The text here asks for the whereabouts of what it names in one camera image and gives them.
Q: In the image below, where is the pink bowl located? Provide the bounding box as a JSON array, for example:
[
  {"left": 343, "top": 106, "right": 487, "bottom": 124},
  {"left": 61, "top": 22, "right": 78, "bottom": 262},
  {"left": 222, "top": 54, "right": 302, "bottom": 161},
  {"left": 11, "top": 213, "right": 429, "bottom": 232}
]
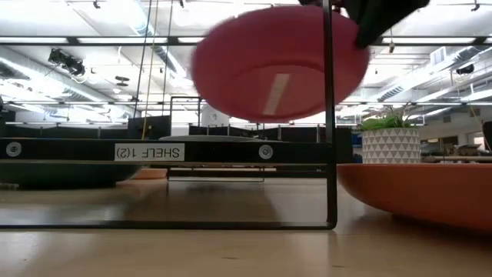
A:
[{"left": 190, "top": 4, "right": 371, "bottom": 125}]

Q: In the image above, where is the dark green plate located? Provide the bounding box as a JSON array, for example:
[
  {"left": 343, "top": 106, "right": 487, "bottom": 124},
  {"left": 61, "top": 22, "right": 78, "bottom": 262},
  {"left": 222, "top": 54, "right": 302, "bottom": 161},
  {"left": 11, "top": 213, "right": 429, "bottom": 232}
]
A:
[{"left": 0, "top": 164, "right": 141, "bottom": 190}]

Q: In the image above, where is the white shelf label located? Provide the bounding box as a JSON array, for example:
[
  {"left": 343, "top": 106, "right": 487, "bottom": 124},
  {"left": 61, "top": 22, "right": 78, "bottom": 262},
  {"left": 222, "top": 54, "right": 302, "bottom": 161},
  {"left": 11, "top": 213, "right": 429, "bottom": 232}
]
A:
[{"left": 114, "top": 143, "right": 186, "bottom": 162}]

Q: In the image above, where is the white cylinder container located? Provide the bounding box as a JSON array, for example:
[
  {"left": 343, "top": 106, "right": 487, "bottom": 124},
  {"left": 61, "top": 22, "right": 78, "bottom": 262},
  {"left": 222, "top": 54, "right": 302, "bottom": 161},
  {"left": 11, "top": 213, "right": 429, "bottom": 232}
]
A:
[{"left": 200, "top": 104, "right": 231, "bottom": 128}]

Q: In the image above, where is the black metal shelf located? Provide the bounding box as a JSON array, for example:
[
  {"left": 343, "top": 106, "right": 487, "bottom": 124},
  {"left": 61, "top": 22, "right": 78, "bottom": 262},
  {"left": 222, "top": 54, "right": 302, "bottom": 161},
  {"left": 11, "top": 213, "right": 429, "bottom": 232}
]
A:
[{"left": 0, "top": 0, "right": 354, "bottom": 232}]

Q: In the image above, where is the long black partition panel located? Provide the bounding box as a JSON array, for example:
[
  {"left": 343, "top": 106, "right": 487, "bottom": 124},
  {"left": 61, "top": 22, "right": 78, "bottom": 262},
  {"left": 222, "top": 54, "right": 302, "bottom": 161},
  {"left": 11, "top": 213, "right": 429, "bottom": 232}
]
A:
[{"left": 188, "top": 123, "right": 354, "bottom": 144}]

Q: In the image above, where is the large orange plate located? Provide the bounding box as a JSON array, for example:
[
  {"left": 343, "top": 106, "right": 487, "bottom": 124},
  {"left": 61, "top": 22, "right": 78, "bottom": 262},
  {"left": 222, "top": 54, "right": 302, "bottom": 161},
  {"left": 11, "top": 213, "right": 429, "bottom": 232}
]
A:
[{"left": 337, "top": 162, "right": 492, "bottom": 232}]

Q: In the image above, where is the black hanging cable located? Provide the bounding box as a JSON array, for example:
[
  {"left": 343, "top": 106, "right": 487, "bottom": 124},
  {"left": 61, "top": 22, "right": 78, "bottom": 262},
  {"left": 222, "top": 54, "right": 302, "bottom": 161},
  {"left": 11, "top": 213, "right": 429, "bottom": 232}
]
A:
[
  {"left": 133, "top": 0, "right": 154, "bottom": 118},
  {"left": 161, "top": 0, "right": 175, "bottom": 116}
]

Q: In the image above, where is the white triangle pattern pot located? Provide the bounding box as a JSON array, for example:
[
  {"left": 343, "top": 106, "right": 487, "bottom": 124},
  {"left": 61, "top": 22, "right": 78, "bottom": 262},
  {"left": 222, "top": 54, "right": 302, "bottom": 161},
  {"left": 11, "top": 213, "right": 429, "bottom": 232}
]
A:
[{"left": 361, "top": 127, "right": 422, "bottom": 165}]

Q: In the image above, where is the background desk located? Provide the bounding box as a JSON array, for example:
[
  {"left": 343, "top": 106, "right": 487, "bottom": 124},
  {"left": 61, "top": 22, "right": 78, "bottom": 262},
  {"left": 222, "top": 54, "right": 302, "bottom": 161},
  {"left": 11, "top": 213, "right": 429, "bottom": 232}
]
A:
[{"left": 421, "top": 155, "right": 492, "bottom": 163}]

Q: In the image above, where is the black wire frame rack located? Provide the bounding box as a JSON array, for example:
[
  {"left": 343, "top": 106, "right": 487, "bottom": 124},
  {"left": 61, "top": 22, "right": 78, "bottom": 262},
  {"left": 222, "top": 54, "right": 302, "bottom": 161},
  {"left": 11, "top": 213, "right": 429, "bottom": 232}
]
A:
[{"left": 169, "top": 95, "right": 267, "bottom": 142}]

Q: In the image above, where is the black overhead frame bar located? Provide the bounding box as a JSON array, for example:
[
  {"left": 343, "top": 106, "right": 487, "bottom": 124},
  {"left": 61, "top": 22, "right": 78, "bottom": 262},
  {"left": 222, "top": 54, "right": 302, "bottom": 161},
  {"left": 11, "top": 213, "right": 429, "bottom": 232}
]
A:
[{"left": 0, "top": 35, "right": 492, "bottom": 48}]

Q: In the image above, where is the black ceiling camera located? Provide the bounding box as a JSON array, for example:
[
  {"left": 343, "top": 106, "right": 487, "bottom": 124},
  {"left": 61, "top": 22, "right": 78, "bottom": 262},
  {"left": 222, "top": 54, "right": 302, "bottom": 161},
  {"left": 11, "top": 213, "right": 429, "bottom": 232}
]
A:
[
  {"left": 455, "top": 63, "right": 476, "bottom": 76},
  {"left": 47, "top": 48, "right": 87, "bottom": 78}
]

